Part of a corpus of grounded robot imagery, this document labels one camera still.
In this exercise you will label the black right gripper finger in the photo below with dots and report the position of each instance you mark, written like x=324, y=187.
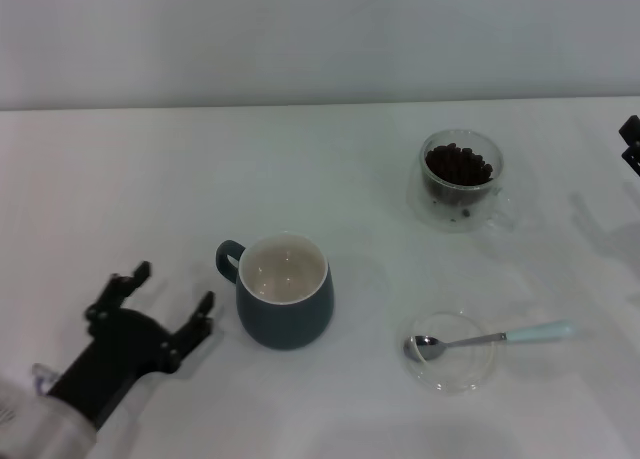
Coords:
x=633, y=157
x=631, y=129

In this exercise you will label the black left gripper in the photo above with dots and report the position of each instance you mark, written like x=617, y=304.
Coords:
x=120, y=354

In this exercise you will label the dark blue ceramic mug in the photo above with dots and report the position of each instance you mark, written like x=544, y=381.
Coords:
x=285, y=324

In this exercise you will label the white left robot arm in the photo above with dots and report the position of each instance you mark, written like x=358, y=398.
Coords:
x=40, y=424

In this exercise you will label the pile of coffee beans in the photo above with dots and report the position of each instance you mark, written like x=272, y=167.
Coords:
x=457, y=166

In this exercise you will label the clear glass saucer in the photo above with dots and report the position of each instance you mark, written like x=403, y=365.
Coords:
x=460, y=374

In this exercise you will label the double-wall glass cup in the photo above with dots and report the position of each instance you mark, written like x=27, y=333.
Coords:
x=492, y=151

